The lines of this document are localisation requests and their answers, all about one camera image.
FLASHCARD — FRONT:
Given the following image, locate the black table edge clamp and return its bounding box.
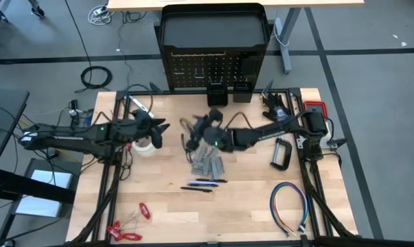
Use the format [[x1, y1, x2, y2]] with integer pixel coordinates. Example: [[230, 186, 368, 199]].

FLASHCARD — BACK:
[[325, 137, 348, 150]]

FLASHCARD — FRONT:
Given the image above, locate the black pegboard bin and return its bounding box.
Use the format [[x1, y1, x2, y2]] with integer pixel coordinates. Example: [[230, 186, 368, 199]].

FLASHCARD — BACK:
[[232, 80, 254, 104], [206, 82, 229, 108]]

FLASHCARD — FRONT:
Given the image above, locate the black cable loop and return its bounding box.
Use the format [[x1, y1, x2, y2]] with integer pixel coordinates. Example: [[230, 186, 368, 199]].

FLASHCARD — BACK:
[[179, 117, 196, 138], [181, 132, 195, 164]]

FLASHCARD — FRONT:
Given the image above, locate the silver metal ruler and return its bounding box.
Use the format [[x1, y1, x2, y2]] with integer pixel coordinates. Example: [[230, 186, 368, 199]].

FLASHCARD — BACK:
[[128, 95, 156, 119]]

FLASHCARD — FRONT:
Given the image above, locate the coloured wire bundle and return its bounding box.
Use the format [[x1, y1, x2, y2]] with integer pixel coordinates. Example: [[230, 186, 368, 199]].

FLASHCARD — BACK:
[[269, 181, 310, 238]]

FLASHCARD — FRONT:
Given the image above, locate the white topped stand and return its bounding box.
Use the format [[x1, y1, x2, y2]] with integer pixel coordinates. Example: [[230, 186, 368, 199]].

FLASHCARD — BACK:
[[13, 158, 83, 220]]

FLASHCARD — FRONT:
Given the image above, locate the coiled black floor cable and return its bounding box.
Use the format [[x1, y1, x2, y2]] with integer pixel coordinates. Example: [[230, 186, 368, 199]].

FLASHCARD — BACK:
[[74, 65, 113, 94]]

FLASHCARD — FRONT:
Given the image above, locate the black C-clamp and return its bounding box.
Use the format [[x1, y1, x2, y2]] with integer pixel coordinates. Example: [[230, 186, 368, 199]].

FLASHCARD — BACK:
[[270, 137, 293, 172]]

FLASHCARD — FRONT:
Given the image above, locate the red framed black device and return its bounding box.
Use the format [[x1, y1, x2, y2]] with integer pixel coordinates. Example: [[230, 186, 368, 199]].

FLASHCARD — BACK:
[[303, 100, 328, 119]]

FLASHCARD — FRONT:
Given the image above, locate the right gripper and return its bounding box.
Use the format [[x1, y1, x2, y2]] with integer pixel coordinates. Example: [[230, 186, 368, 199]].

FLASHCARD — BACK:
[[185, 108, 228, 152]]

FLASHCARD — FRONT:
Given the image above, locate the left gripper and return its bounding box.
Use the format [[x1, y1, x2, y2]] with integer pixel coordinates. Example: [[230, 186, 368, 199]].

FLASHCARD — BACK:
[[129, 108, 171, 149]]

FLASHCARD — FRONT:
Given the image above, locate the black glove grey cuff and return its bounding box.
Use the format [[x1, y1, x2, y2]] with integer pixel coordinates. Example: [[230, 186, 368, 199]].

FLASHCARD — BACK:
[[261, 93, 293, 123]]

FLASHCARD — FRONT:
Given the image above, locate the person's shoe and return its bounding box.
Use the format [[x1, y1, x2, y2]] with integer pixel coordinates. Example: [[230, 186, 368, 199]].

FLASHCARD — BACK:
[[30, 0, 46, 19]]

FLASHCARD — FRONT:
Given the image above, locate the black pegboard cart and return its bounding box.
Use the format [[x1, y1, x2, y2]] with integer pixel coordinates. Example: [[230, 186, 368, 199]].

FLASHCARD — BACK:
[[154, 2, 272, 93]]

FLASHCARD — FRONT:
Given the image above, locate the long metal pegboard rail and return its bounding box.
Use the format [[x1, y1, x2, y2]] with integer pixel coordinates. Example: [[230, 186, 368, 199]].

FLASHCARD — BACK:
[[170, 51, 227, 58]]

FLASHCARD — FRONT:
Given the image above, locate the white cable with power strip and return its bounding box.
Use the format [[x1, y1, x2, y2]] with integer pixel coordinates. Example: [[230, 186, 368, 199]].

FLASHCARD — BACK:
[[87, 3, 115, 27]]

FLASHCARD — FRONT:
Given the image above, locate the black side table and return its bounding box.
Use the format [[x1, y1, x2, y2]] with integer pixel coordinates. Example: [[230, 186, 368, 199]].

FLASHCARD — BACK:
[[0, 88, 30, 176]]

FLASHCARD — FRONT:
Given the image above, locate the black aluminium table frame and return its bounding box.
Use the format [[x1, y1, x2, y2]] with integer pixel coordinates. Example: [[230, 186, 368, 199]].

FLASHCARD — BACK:
[[66, 87, 360, 247]]

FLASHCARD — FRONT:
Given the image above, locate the white tape roll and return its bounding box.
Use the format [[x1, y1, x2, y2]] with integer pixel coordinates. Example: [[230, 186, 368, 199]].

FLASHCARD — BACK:
[[131, 136, 158, 158]]

